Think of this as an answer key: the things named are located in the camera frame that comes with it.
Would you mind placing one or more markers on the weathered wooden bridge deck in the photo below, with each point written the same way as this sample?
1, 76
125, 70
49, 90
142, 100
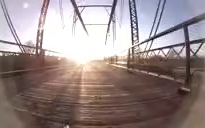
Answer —
100, 96

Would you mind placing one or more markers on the rusty steel bridge truss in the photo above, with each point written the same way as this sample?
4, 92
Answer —
134, 26

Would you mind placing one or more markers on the green grass field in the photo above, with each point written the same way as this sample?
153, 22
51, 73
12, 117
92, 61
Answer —
170, 68

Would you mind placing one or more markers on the robot's own part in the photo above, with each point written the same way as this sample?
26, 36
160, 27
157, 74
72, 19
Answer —
66, 126

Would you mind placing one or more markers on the dark row of trees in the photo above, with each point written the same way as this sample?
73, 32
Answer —
26, 62

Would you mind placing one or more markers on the steel lattice bridge railing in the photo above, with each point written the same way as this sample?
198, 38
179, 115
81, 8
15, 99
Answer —
187, 50
13, 53

